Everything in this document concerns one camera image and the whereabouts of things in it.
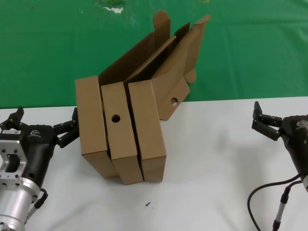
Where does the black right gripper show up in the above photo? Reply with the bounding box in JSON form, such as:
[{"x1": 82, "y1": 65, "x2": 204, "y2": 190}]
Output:
[{"x1": 251, "y1": 101, "x2": 308, "y2": 175}]

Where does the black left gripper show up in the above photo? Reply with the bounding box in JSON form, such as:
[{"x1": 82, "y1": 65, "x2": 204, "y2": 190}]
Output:
[{"x1": 0, "y1": 107, "x2": 80, "y2": 186}]

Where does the brown cardboard box side hole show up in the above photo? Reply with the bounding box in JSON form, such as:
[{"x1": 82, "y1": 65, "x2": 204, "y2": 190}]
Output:
[{"x1": 128, "y1": 14, "x2": 211, "y2": 182}]

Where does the plain brown cardboard box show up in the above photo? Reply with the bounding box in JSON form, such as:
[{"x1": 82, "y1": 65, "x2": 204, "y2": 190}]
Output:
[{"x1": 75, "y1": 11, "x2": 171, "y2": 179}]

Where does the brown cardboard box front hole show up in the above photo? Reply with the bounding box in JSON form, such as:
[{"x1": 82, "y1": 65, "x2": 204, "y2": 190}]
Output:
[{"x1": 101, "y1": 23, "x2": 197, "y2": 186}]

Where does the green backdrop cloth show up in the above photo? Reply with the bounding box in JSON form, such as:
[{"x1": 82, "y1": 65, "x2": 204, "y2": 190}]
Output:
[{"x1": 0, "y1": 0, "x2": 308, "y2": 109}]

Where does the white table cloth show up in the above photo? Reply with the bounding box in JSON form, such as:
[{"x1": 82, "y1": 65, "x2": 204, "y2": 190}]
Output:
[{"x1": 0, "y1": 95, "x2": 308, "y2": 231}]

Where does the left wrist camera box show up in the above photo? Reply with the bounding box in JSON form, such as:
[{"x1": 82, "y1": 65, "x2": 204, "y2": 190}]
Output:
[{"x1": 0, "y1": 128, "x2": 24, "y2": 145}]

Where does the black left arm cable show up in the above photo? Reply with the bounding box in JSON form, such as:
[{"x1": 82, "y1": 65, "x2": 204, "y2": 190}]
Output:
[{"x1": 33, "y1": 188, "x2": 49, "y2": 210}]

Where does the black cable with metal plug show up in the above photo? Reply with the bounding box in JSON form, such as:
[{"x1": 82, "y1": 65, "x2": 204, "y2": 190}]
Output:
[{"x1": 272, "y1": 184, "x2": 293, "y2": 231}]

